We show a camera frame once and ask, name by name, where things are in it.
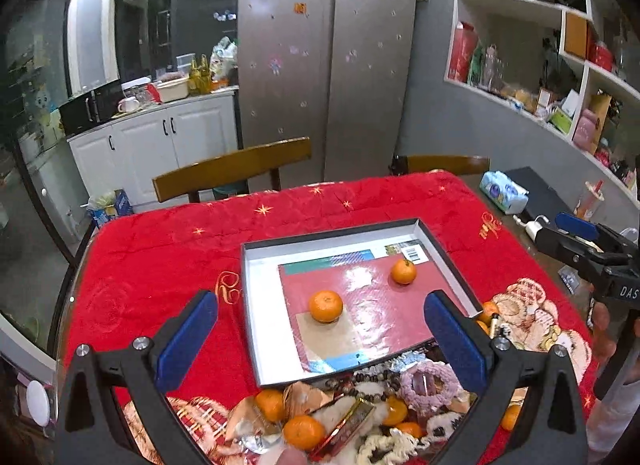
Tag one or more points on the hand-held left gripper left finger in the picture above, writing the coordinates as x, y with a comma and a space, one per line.
187, 340

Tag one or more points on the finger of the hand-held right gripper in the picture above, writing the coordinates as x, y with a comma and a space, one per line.
575, 225
565, 250

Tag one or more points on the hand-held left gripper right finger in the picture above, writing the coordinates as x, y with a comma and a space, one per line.
455, 340

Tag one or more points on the orange mandarin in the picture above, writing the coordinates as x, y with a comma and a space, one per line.
482, 327
403, 271
510, 416
489, 310
303, 432
410, 429
397, 410
326, 306
270, 405

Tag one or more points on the black rimmed shallow box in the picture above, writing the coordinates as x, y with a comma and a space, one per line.
265, 295

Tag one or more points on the person's right forearm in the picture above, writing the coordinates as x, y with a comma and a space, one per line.
615, 430

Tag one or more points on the person's right hand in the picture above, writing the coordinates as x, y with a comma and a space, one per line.
602, 330

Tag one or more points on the bubble tea cup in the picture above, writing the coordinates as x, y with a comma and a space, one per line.
589, 205

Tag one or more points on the purple knitted scrunchie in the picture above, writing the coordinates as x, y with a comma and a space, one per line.
445, 375

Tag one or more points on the white charger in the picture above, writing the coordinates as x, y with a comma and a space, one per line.
532, 231

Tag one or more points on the black laptop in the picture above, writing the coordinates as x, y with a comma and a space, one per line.
540, 195

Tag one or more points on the light blue scrunchie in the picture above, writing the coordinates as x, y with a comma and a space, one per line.
410, 360

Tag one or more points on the pink translucent hair clip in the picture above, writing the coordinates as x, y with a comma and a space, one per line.
425, 385

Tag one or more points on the red printed blanket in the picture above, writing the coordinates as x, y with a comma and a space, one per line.
150, 270

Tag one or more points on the blue tissue pack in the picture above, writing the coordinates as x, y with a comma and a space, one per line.
502, 192

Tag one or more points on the pink bag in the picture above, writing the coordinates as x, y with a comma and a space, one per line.
585, 130

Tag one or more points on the green tissue box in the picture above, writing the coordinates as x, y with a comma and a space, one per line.
562, 120

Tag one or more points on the clear crumpled wrapper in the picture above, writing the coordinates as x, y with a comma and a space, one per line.
255, 437

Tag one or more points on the tan snack packet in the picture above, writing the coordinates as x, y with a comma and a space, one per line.
300, 392

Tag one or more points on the cream and brown scrunchie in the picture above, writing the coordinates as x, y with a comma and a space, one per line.
385, 450

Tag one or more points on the wooden chair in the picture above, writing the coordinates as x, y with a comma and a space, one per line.
225, 167
450, 164

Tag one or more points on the red and gold box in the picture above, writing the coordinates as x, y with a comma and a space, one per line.
345, 427

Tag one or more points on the blue carton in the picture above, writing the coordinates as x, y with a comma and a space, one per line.
122, 202

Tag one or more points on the glass jar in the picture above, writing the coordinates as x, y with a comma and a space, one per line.
492, 67

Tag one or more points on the orange box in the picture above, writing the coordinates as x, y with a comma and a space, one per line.
575, 35

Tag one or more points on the red gift bag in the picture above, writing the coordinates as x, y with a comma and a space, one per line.
462, 52

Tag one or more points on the white kitchen cabinet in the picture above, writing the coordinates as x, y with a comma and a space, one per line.
200, 130

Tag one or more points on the white mug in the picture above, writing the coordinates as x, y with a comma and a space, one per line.
127, 105

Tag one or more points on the black microwave oven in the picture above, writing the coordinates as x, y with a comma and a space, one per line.
85, 110

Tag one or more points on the yellow oil bottle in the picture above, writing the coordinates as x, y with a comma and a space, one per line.
205, 75
193, 76

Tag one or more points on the silver double door refrigerator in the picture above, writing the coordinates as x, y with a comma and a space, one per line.
300, 95

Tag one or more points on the white plastic bag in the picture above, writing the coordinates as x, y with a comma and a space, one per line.
222, 60

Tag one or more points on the dark kitchen window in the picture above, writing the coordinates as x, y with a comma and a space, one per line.
150, 30

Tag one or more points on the orange fridge magnet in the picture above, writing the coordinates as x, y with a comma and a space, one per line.
300, 8

